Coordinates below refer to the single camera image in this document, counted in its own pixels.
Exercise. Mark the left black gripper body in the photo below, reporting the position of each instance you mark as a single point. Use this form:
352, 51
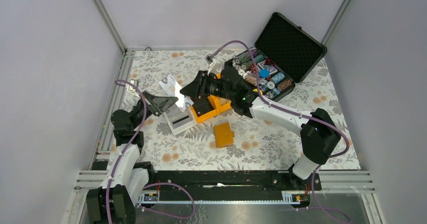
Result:
138, 113

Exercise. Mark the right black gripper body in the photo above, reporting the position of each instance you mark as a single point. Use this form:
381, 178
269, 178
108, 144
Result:
214, 87

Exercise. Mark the yellow divided plastic bin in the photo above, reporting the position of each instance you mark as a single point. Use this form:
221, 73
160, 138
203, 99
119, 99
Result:
210, 106

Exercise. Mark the white VIP card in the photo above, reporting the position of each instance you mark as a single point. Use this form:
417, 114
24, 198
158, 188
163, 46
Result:
173, 88

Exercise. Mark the orange card holder wallet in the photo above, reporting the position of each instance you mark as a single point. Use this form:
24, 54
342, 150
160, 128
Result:
224, 136

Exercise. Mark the clear plastic card bin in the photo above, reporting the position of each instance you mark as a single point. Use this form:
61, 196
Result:
175, 113

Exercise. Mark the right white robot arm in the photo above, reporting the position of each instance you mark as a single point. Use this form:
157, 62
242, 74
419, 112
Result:
319, 135

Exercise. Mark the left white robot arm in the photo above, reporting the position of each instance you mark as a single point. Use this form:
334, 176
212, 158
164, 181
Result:
115, 199

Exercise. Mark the white magnetic stripe card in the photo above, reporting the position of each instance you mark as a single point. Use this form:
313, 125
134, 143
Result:
181, 121

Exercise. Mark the playing card deck box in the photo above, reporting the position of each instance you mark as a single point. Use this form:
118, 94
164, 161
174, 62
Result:
271, 68

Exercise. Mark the blue round chip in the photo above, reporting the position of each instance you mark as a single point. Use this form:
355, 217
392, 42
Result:
264, 73

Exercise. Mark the black poker chip case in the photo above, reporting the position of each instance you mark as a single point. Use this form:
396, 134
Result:
287, 47

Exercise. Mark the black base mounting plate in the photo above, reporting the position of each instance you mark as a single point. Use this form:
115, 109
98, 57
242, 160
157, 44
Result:
227, 186

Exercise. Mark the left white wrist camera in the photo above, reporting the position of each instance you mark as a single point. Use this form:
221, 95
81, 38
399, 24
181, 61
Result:
133, 86

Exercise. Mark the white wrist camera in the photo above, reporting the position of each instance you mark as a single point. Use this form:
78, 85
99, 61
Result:
212, 64
133, 86

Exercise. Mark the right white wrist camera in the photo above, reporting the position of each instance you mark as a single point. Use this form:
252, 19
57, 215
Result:
212, 64

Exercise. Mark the aluminium frame rail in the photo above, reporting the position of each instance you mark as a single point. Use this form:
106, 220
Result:
104, 143

